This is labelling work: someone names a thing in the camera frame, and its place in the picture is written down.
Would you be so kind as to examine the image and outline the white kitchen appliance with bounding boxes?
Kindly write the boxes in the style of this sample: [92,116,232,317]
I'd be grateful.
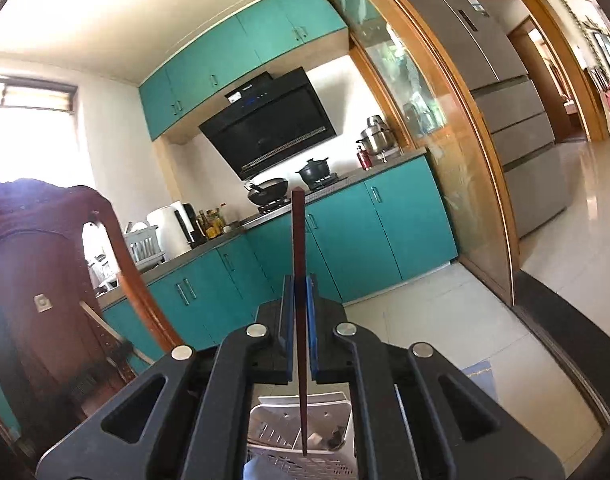
[146,201,199,261]

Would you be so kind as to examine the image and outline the white dish rack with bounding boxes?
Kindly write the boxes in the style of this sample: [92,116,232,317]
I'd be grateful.
[122,221,167,267]

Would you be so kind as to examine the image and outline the glass sliding door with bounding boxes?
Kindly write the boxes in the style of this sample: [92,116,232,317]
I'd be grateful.
[314,0,524,307]

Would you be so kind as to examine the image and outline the wooden door frame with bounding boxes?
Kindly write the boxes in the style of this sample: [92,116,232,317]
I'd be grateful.
[512,0,610,145]

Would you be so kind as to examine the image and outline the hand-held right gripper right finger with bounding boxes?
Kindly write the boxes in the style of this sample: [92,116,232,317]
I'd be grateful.
[307,273,566,480]

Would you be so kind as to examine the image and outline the condiment bottles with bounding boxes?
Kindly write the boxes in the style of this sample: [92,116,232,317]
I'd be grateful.
[195,204,237,239]

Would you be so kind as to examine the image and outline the green wall garland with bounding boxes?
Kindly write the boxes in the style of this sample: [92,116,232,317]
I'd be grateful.
[554,0,610,83]

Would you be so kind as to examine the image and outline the gas stove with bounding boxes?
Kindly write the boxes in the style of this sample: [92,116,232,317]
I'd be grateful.
[255,172,354,212]

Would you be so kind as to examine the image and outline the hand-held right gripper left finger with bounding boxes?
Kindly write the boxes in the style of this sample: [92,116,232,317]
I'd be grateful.
[35,275,296,480]

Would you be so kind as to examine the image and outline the black furniture edge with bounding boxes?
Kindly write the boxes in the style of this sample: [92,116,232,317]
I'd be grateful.
[514,270,610,432]

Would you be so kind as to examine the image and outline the teal base kitchen cabinet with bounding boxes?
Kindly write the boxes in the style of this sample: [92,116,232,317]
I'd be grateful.
[100,152,458,361]

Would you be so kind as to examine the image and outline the window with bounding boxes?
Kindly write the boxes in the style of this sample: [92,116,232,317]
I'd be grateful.
[0,74,94,187]

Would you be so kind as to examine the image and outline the carved wooden chair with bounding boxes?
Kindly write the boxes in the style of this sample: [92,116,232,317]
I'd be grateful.
[0,177,186,463]

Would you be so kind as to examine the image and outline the black frying pan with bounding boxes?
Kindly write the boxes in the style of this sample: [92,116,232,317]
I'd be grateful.
[244,177,290,206]

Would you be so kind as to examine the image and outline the teal wall kitchen cabinet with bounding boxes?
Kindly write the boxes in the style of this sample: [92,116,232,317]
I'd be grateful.
[138,0,349,143]

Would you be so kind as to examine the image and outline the black clay pot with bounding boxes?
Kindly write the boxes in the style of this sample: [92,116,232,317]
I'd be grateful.
[295,158,331,186]

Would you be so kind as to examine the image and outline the black range hood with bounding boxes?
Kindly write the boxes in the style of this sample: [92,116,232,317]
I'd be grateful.
[198,66,339,181]

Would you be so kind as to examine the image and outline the grey refrigerator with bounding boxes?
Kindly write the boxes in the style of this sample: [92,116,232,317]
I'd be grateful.
[402,0,572,241]

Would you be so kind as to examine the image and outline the grey plastic utensil basket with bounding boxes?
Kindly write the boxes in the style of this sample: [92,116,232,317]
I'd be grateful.
[245,392,359,480]

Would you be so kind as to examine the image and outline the red-brown chopstick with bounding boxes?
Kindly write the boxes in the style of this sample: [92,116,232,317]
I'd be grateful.
[291,187,312,457]

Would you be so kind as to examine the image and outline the stacked stainless steel pots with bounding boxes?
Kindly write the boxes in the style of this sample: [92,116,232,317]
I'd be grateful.
[357,115,402,164]

